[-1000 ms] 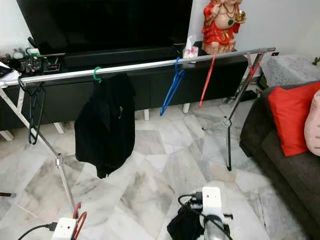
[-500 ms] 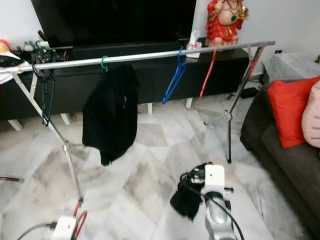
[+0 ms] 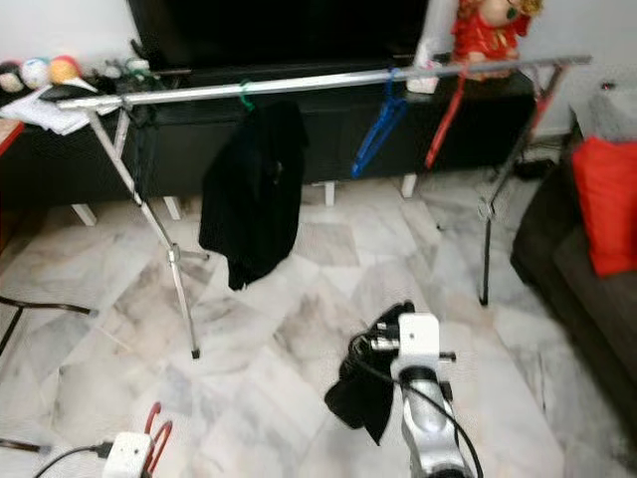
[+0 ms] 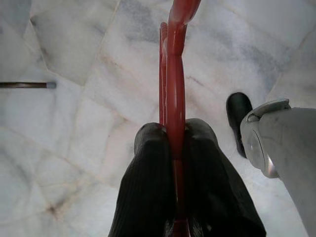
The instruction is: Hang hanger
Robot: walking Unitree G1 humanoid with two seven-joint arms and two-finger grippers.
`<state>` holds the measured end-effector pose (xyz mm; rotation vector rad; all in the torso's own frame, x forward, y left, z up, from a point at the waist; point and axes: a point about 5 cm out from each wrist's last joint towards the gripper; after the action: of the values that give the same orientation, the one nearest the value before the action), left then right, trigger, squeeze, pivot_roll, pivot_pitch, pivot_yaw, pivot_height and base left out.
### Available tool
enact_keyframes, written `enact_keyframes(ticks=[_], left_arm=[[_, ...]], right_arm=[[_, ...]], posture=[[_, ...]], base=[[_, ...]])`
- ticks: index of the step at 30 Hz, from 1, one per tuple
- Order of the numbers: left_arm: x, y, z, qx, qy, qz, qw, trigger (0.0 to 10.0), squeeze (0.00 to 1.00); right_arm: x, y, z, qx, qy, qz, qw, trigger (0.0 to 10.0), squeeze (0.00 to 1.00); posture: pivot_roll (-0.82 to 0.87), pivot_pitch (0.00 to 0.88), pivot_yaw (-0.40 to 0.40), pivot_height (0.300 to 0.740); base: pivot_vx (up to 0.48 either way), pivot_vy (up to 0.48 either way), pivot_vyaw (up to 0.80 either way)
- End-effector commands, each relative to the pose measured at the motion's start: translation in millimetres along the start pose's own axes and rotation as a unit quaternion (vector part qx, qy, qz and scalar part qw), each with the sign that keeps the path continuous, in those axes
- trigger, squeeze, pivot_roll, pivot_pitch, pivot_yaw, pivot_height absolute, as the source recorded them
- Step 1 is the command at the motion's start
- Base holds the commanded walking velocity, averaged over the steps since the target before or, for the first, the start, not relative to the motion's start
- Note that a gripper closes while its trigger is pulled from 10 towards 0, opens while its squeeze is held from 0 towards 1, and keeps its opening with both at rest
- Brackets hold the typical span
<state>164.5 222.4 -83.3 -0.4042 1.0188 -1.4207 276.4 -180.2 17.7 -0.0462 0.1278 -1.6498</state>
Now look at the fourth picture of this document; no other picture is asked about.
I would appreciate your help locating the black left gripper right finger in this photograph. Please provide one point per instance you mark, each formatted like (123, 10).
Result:
(212, 185)

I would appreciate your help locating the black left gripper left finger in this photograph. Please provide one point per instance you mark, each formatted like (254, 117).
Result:
(153, 185)

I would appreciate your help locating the red plastic hanger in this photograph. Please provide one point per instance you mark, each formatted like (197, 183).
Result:
(175, 98)

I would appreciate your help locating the grey robot leg black foot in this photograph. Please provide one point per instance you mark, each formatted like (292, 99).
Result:
(291, 148)

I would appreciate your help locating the marble folding table red edge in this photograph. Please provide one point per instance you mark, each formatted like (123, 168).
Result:
(24, 85)

